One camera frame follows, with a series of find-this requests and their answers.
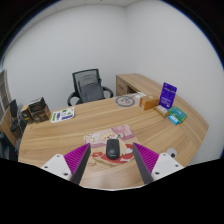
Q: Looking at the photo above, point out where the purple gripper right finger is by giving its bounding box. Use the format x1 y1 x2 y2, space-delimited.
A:
131 142 184 185

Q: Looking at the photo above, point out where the round grey coaster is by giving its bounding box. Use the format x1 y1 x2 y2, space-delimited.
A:
115 96 135 107

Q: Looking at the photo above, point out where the dark brown box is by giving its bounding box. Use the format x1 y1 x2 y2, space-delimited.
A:
28 97 50 123

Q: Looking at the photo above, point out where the orange cardboard box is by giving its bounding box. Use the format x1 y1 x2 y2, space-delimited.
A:
139 96 159 110

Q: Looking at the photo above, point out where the wooden side cabinet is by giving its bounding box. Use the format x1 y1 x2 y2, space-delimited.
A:
116 73 162 96

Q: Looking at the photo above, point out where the black side chair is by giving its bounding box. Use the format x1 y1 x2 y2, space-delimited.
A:
9 100 22 132

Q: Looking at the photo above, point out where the blue small packet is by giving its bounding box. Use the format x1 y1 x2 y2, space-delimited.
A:
168 115 180 125

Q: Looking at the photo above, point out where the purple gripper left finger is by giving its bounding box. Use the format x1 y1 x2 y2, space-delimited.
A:
40 142 92 186

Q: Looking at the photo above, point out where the cartoon printed mouse pad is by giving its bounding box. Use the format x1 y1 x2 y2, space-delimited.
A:
83 125 138 171

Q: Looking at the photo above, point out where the purple standing sign card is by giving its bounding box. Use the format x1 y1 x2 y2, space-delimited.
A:
159 82 177 109

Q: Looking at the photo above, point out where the small brown box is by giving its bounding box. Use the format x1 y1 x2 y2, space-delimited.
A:
20 105 33 124

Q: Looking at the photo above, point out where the black computer mouse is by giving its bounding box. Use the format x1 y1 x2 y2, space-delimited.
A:
106 139 120 160

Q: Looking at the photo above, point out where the green tissue packet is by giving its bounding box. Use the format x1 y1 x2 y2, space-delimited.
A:
169 106 187 123

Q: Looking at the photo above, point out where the yellow small box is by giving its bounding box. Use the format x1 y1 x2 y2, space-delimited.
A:
155 105 170 118

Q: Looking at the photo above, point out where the white green sticker sheet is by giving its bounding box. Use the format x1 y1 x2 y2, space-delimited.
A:
51 107 75 123

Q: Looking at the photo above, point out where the black mesh office chair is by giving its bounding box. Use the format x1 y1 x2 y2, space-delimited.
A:
67 69 114 106

